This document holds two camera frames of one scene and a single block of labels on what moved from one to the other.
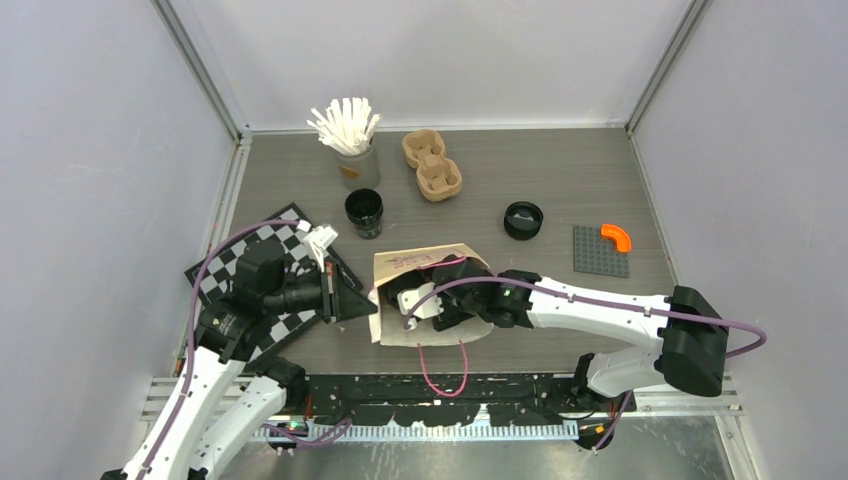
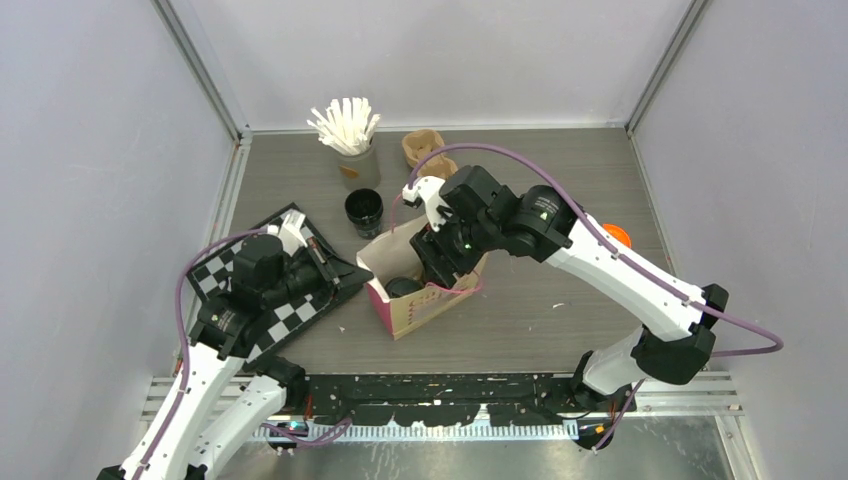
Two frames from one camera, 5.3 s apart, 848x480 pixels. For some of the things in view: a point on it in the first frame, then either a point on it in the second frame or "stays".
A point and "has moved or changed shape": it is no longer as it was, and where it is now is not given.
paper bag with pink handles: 387,327 has moved or changed shape
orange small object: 623,241 stays
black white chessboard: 213,277 stays
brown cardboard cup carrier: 438,177 stays
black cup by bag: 364,207 stays
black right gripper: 452,314 to 432,244
